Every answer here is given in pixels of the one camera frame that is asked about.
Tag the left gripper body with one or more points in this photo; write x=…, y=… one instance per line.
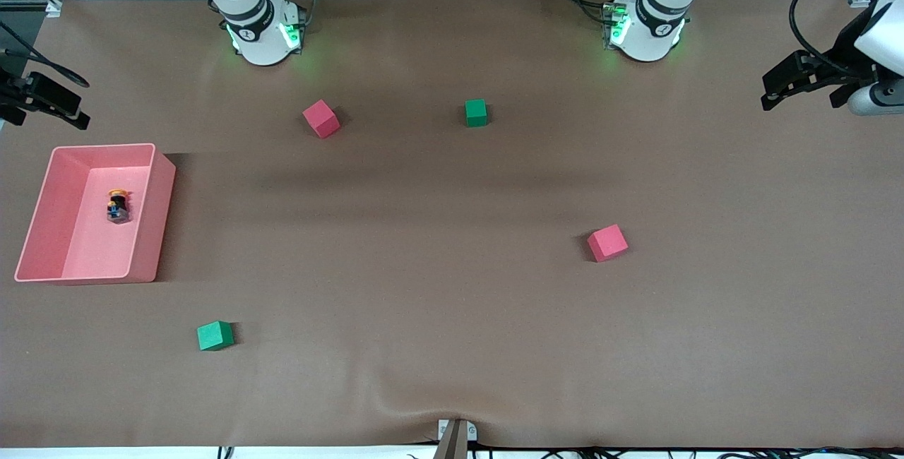
x=842, y=58

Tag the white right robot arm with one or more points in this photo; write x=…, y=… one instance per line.
x=261, y=42

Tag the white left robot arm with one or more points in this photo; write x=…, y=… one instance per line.
x=650, y=35

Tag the pink plastic bin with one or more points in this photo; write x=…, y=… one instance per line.
x=70, y=247

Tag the pink cube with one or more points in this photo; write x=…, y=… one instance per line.
x=607, y=243
x=321, y=118

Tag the green cube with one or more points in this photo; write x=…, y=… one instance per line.
x=476, y=113
x=214, y=336

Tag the brown table mat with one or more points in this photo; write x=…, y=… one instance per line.
x=452, y=318

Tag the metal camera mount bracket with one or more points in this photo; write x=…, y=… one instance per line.
x=455, y=441

